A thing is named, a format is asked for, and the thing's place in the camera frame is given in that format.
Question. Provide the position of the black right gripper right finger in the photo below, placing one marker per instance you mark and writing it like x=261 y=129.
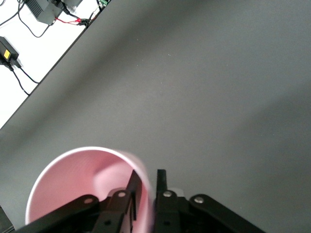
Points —
x=201 y=213

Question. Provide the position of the black power adapter yellow label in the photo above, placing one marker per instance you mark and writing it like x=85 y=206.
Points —
x=7 y=52

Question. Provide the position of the grey finned power supply box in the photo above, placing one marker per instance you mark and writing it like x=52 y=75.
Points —
x=48 y=9

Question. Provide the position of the green terminal connector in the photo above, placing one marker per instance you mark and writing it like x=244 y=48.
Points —
x=104 y=2

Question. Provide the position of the pink paper cup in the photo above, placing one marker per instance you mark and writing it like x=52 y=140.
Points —
x=80 y=174

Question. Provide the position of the dark grey table mat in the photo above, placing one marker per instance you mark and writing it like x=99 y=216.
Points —
x=194 y=97

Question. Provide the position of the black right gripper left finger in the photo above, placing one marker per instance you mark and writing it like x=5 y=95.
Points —
x=80 y=211

